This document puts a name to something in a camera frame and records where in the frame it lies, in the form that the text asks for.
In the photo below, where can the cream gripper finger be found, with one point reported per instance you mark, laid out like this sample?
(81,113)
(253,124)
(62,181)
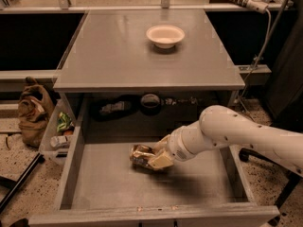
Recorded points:
(160,161)
(161,144)

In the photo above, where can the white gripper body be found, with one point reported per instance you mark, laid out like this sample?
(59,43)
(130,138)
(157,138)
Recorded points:
(179,146)

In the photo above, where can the crushed orange soda can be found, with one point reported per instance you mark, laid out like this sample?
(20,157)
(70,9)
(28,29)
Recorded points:
(140,156)

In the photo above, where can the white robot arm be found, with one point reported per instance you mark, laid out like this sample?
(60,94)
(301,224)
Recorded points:
(221,127)

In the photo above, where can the open grey top drawer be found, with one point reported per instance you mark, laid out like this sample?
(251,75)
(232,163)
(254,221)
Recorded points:
(100,187)

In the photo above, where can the grey drawer cabinet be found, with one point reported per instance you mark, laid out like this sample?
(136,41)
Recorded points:
(112,56)

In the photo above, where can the white can in bin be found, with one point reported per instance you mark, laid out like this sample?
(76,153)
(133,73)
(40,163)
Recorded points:
(59,141)

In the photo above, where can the black tape roll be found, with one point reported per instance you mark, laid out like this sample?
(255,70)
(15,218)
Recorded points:
(150,101)

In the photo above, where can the black office chair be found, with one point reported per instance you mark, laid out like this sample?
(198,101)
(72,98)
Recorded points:
(272,184)

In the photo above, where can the orange fruit in bin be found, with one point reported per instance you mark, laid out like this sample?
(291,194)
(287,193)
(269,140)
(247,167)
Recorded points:
(68,132)

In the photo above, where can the green snack bag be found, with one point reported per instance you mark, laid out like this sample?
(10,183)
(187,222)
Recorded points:
(64,122)

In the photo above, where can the clear plastic bin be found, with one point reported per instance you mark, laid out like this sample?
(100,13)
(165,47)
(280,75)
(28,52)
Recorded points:
(56,155)

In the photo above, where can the white paper bowl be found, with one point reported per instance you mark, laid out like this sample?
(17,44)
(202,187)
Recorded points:
(165,36)

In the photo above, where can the black metal bar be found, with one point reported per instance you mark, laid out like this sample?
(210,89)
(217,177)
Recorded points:
(13,186)

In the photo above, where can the brown fabric bag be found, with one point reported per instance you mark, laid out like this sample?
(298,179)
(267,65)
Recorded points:
(35,107)

